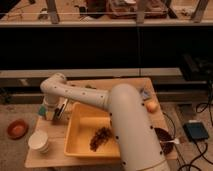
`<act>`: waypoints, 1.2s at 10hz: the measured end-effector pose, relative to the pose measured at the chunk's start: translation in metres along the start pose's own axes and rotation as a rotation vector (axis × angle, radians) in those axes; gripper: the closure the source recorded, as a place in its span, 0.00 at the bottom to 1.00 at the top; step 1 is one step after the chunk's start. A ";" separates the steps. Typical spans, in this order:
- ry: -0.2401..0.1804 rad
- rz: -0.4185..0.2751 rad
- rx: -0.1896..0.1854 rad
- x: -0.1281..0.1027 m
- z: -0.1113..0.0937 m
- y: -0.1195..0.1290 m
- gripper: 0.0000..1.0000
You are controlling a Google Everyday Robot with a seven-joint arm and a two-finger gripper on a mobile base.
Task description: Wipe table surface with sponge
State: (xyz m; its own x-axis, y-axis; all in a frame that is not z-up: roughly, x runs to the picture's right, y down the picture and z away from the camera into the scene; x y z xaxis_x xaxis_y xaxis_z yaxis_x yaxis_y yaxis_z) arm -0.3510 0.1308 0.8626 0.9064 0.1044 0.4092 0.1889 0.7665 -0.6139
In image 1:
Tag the white paper cup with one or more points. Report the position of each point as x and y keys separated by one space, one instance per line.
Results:
x=39 y=141

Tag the dark brown plate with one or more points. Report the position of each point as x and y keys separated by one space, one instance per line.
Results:
x=163 y=135

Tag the blue white small packet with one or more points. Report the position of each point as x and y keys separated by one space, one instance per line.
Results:
x=145 y=94

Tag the black box on right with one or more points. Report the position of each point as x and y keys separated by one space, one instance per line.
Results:
x=196 y=68

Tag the teal sponge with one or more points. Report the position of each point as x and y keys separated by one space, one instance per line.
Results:
x=42 y=111

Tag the yellow onion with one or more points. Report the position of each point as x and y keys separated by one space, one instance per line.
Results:
x=151 y=106

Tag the white plastic fork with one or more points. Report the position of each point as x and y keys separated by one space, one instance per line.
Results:
x=174 y=141

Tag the black foot pedal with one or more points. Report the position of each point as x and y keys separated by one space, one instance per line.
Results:
x=195 y=131

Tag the yellow plastic tub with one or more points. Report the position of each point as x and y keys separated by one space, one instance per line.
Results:
x=84 y=122

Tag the red bowl on floor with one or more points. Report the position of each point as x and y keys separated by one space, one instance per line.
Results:
x=17 y=129

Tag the green toy vegetable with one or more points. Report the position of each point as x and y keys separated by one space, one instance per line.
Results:
x=90 y=87

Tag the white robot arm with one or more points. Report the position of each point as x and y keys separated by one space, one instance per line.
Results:
x=139 y=146

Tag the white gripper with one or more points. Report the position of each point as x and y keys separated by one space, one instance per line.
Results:
x=55 y=112

